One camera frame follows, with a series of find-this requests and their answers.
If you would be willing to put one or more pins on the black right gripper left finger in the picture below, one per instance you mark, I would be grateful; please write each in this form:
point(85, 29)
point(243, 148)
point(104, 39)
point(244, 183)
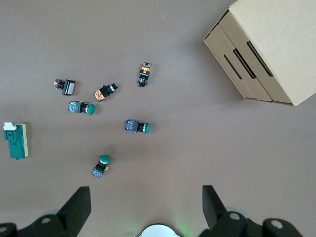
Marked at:
point(74, 209)

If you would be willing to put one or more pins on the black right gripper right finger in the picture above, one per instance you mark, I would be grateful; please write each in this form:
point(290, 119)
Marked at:
point(214, 212)

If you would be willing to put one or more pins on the green mushroom push button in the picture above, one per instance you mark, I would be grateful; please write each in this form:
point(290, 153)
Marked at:
point(104, 159)
point(76, 106)
point(132, 125)

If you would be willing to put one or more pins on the black pink button component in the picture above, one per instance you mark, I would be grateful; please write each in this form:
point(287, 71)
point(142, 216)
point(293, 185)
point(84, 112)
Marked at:
point(69, 87)

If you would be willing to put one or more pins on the brown cardboard box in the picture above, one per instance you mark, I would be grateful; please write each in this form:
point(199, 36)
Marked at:
point(276, 49)

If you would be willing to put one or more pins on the black selector switch orange block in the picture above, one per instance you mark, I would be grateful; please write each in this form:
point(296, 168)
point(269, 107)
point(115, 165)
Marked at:
point(102, 93)

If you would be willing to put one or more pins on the black switch orange contact block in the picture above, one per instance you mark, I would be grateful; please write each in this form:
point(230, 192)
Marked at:
point(144, 74)

